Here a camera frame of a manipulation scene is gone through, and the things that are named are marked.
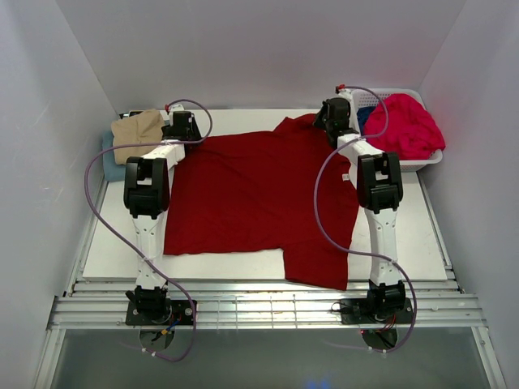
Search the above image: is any folded light blue t shirt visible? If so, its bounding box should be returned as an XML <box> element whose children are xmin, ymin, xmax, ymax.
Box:
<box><xmin>102</xmin><ymin>127</ymin><xmax>126</xmax><ymax>182</ymax></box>

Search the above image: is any dark blue t shirt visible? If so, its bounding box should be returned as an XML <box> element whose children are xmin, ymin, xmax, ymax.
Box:
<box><xmin>357</xmin><ymin>106</ymin><xmax>375</xmax><ymax>133</ymax></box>

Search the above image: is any pink crumpled t shirt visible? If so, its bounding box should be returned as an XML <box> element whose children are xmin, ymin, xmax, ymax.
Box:
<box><xmin>367</xmin><ymin>93</ymin><xmax>446</xmax><ymax>160</ymax></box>

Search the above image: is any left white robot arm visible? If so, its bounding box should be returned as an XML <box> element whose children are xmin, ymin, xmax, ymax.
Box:
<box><xmin>123</xmin><ymin>105</ymin><xmax>202</xmax><ymax>324</ymax></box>

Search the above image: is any dark red t shirt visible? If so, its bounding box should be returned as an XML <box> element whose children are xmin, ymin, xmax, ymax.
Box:
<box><xmin>164</xmin><ymin>114</ymin><xmax>359</xmax><ymax>290</ymax></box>

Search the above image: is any white plastic basket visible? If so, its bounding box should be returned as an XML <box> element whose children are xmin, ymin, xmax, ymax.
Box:
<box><xmin>351</xmin><ymin>88</ymin><xmax>443</xmax><ymax>171</ymax></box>

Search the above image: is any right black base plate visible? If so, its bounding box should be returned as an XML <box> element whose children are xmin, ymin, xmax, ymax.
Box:
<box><xmin>337</xmin><ymin>298</ymin><xmax>414</xmax><ymax>326</ymax></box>

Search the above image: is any folded beige t shirt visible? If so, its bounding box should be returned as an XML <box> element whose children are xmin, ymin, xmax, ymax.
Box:
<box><xmin>111</xmin><ymin>109</ymin><xmax>165</xmax><ymax>165</ymax></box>

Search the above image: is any aluminium rail frame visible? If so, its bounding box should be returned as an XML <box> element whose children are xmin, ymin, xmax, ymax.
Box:
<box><xmin>35</xmin><ymin>173</ymin><xmax>506</xmax><ymax>388</ymax></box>

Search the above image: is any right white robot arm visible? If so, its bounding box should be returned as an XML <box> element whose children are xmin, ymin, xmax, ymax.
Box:
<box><xmin>314</xmin><ymin>96</ymin><xmax>409</xmax><ymax>323</ymax></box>

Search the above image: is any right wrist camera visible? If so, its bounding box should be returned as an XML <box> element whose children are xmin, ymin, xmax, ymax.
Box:
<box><xmin>335</xmin><ymin>84</ymin><xmax>354</xmax><ymax>104</ymax></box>

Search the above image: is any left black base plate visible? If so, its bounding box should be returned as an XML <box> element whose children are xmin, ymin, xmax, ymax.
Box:
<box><xmin>124</xmin><ymin>299</ymin><xmax>194</xmax><ymax>327</ymax></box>

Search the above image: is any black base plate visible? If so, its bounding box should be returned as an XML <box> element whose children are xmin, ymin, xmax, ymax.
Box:
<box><xmin>337</xmin><ymin>298</ymin><xmax>414</xmax><ymax>326</ymax></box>
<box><xmin>124</xmin><ymin>299</ymin><xmax>194</xmax><ymax>327</ymax></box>

